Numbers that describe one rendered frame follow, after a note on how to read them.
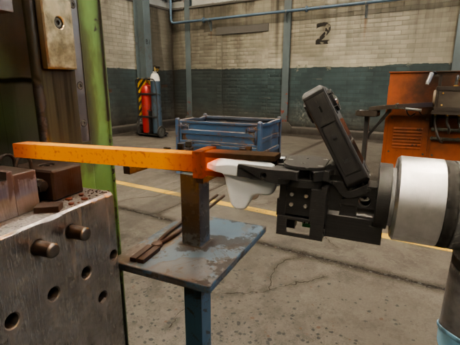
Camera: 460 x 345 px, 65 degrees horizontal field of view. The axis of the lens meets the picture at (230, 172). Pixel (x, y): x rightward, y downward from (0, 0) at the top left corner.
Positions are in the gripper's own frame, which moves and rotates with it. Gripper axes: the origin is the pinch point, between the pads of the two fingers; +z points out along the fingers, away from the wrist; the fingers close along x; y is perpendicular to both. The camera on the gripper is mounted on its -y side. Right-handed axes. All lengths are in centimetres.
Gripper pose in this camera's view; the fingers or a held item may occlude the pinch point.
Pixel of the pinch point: (220, 159)
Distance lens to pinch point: 45.8
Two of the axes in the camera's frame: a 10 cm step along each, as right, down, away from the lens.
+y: -0.3, 9.7, 2.4
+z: -9.3, -1.1, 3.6
